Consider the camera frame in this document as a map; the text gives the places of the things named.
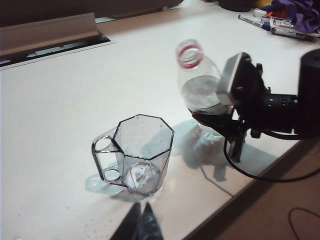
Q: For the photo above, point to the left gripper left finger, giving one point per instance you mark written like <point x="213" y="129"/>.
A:
<point x="130" y="225"/>

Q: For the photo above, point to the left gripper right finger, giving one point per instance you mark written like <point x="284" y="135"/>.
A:
<point x="150" y="225"/>

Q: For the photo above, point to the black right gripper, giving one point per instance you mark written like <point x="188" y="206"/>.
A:
<point x="270" y="112"/>

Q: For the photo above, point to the red-label mineral water bottle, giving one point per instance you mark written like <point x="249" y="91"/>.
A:
<point x="197" y="87"/>

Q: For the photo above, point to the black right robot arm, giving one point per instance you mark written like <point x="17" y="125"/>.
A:
<point x="310" y="95"/>

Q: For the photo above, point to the clear grey faceted mug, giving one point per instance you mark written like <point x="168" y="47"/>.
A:
<point x="145" y="172"/>

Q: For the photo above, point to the white marker blue cap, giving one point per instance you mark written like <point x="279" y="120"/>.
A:
<point x="250" y="20"/>

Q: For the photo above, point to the white marker black cap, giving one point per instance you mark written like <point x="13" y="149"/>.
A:
<point x="287" y="32"/>

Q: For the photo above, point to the white marker blue print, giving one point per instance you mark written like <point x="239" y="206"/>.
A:
<point x="282" y="23"/>

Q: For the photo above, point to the small white oval object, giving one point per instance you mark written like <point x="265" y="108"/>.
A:
<point x="260" y="12"/>

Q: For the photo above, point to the dark round object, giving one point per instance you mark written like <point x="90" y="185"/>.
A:
<point x="235" y="5"/>

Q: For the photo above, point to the yellow object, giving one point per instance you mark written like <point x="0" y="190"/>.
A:
<point x="262" y="3"/>

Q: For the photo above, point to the purple cloth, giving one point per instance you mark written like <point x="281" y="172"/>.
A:
<point x="300" y="12"/>

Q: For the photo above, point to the brown desk partition panel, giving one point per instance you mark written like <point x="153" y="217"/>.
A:
<point x="75" y="7"/>

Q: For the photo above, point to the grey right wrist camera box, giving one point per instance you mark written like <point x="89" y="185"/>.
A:
<point x="230" y="77"/>

